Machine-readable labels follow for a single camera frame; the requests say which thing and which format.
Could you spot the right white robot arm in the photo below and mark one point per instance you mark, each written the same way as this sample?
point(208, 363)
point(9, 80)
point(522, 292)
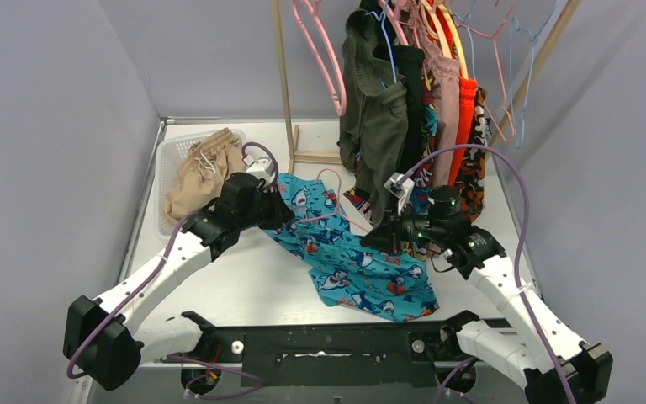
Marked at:
point(549, 361)

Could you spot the beige shorts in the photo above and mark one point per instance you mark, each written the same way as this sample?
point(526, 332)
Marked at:
point(201, 175)

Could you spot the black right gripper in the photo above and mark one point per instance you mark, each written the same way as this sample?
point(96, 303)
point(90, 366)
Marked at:
point(389, 235)

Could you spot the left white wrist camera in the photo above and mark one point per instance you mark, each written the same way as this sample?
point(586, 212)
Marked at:
point(262, 168)

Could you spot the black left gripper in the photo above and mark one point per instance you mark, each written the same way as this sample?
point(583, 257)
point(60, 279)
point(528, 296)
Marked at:
point(277, 209)

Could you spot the black orange patterned shorts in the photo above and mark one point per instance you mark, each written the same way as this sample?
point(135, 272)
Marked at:
point(470, 180)

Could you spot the dusty pink shorts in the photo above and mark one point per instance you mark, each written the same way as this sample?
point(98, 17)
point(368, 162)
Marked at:
point(440, 70)

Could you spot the thin blue wire hanger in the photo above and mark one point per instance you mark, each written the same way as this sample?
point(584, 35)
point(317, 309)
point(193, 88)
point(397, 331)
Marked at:
point(387, 44)

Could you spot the pink plastic hanger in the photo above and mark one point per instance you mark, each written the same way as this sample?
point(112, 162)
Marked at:
point(325, 55)

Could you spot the empty pink wire hanger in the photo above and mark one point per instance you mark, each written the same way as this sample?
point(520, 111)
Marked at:
point(482, 23)

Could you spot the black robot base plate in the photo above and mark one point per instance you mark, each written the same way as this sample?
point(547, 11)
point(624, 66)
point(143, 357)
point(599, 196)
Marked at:
point(346, 354)

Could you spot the empty blue wire hanger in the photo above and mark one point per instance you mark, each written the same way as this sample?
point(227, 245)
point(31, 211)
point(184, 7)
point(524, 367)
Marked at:
point(521, 48)

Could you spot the olive green shorts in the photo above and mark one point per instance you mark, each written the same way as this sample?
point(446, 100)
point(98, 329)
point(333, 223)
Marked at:
point(374, 126)

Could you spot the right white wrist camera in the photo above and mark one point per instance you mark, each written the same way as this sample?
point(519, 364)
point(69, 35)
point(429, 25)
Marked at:
point(401, 187)

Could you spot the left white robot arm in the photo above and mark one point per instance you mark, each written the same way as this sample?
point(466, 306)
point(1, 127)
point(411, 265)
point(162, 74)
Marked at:
point(107, 338)

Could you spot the turquoise shark print shorts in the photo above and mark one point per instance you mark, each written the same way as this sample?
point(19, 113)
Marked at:
point(393, 287)

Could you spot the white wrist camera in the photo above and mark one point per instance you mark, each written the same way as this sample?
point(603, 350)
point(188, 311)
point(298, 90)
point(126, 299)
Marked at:
point(262, 168)
point(401, 187)

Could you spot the orange red shorts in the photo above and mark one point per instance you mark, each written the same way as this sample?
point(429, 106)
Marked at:
point(439, 14)

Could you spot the white perforated plastic basket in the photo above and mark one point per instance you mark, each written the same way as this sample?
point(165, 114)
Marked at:
point(170, 154)

